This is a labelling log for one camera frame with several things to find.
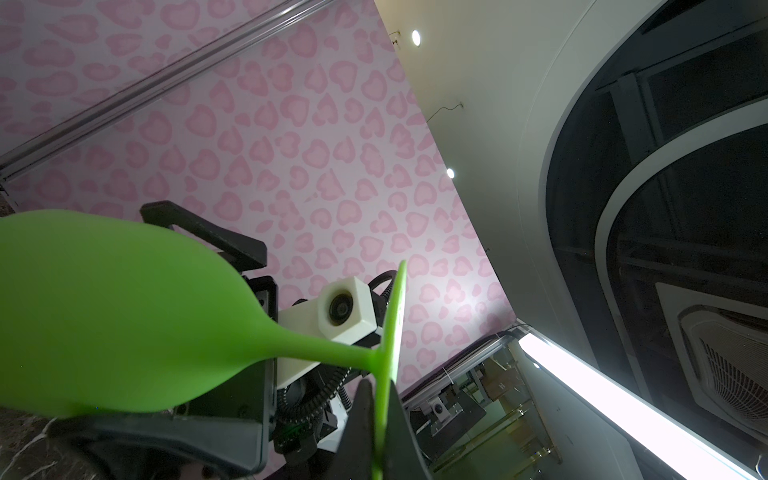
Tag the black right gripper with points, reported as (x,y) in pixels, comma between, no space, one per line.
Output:
(223,432)

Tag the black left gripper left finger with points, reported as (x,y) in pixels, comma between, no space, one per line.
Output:
(355,454)

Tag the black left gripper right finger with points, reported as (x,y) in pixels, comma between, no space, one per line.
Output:
(402,457)

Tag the green wine glass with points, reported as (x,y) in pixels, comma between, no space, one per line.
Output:
(33,292)

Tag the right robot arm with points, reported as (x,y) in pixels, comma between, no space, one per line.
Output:
(312,420)

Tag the ceiling air conditioner unit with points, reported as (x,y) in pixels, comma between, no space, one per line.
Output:
(721,345)

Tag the long ceiling light strip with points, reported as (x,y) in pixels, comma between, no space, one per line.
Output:
(686,453)

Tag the aluminium frame post right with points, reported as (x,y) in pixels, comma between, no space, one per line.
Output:
(125,102)

